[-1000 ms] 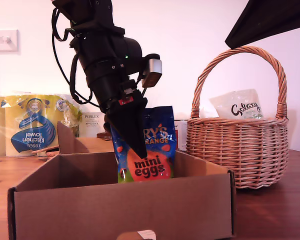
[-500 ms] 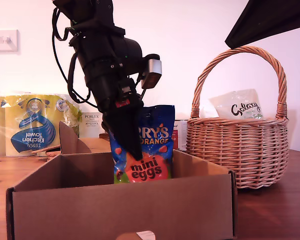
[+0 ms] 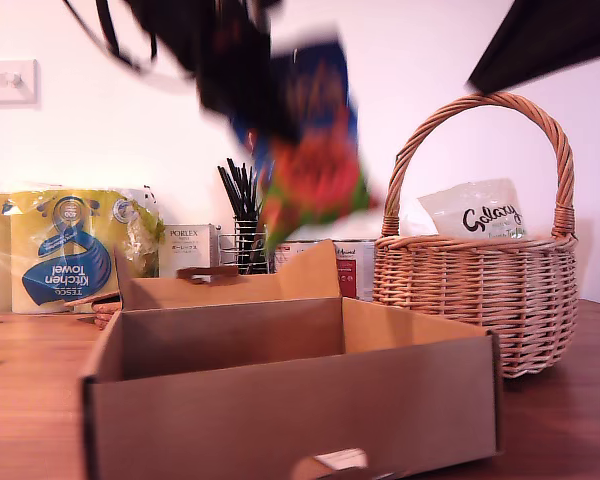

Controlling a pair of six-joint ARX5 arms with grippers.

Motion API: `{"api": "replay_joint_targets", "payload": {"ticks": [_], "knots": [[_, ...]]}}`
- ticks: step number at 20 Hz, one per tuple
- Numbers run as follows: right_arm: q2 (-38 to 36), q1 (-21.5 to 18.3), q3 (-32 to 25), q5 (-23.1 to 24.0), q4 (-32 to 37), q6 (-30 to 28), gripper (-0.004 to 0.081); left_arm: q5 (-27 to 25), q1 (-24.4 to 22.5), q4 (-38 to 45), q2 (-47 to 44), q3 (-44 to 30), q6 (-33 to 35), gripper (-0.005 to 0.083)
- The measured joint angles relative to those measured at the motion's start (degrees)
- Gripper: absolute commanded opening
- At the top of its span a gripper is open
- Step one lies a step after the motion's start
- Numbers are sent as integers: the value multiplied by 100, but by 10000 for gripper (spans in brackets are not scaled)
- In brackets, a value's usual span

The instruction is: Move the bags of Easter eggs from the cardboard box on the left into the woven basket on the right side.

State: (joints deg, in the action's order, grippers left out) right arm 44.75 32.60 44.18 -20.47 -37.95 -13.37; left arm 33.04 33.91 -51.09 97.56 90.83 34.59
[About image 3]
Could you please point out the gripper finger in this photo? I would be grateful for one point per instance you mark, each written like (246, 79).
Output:
(555, 35)
(235, 75)

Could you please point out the blue Terry's orange egg bag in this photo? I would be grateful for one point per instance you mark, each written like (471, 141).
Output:
(325, 165)

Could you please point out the brown cardboard box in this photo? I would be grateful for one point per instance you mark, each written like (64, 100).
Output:
(280, 410)

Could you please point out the white Porlex box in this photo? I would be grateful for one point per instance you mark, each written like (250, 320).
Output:
(187, 245)

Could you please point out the woven wicker basket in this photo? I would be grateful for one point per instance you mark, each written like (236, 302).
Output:
(480, 300)

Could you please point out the black sticks bundle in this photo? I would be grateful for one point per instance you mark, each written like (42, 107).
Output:
(237, 190)

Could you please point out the red label tin can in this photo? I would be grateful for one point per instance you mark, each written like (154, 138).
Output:
(355, 270)

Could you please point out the yellow kitchen towel pack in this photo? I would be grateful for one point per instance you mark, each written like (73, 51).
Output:
(55, 240)

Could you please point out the white wall light switch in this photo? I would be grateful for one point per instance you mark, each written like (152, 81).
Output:
(10, 82)

